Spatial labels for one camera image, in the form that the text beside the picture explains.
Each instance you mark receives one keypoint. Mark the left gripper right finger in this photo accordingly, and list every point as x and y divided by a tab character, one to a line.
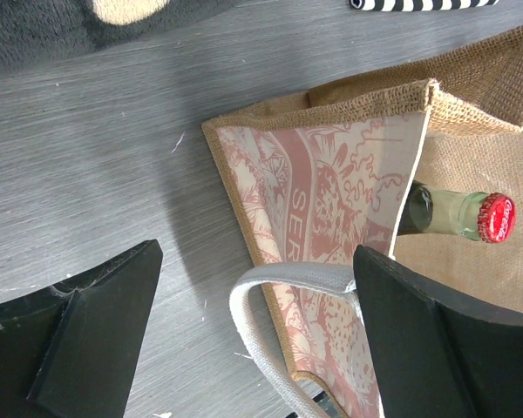
437	352

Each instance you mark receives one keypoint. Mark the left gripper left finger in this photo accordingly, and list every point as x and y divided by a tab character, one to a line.
71	349

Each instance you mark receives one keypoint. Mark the Coca-Cola glass bottle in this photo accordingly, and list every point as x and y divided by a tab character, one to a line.
477	216

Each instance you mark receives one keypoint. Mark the brown burlap canvas bag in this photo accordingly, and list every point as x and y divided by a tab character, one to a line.
313	175

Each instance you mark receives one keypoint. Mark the black floral plush blanket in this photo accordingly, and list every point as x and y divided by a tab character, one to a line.
38	32

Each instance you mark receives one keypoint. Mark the black white striped cloth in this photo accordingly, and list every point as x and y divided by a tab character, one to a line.
417	5

